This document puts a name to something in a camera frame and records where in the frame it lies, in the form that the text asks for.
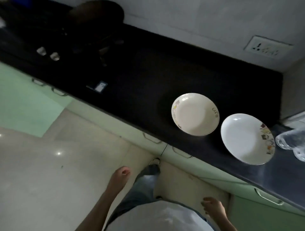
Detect person's left hand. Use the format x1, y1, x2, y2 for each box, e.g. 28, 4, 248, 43
106, 166, 131, 195

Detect person's right hand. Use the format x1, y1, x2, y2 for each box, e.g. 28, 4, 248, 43
201, 197, 229, 225

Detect white plate colourful square print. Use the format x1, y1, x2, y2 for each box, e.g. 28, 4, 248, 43
220, 113, 276, 166

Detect cream plate with script print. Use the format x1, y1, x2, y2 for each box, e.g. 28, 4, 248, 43
171, 93, 220, 137

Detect light green kitchen cabinet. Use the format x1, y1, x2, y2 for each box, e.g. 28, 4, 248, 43
0, 62, 305, 231

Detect person's left forearm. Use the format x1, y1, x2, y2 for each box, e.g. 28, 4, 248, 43
75, 189, 121, 231

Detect person's right forearm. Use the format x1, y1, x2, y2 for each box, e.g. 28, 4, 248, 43
215, 219, 239, 231

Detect person's blue jeans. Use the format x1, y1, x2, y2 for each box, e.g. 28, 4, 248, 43
105, 164, 215, 231

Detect person's white shirt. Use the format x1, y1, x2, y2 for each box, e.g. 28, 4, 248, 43
105, 200, 215, 231

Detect black gas stove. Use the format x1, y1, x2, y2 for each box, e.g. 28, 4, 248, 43
0, 14, 127, 93

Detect black wok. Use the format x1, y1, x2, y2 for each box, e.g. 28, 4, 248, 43
69, 0, 125, 55

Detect white wall power socket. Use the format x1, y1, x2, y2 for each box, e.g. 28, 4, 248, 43
243, 36, 294, 60

